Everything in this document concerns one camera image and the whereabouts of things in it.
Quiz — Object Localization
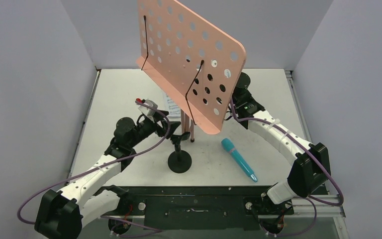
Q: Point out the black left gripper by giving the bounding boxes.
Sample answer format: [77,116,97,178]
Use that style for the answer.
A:
[129,110,180,148]

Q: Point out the pink perforated music stand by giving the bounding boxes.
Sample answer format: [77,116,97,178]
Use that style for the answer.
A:
[136,0,247,135]

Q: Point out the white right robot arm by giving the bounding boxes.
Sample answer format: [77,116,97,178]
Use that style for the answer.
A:
[231,72,331,214]

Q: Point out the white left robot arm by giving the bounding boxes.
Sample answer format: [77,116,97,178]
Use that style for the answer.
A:
[34,114,181,239]

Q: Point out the white sheet music paper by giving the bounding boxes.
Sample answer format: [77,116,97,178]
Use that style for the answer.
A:
[164,93,181,118]

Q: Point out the black microphone stand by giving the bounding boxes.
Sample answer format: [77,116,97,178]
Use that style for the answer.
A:
[168,132,192,174]

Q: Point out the turquoise toy microphone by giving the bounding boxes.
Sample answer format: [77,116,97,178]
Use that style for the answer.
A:
[221,138,258,182]

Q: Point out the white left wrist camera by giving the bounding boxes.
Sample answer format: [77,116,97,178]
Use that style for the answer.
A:
[136,98,158,122]

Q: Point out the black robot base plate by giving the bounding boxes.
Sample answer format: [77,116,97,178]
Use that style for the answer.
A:
[62,185,328,231]

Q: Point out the aluminium frame rail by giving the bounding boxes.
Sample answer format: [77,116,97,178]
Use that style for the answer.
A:
[47,194,347,219]

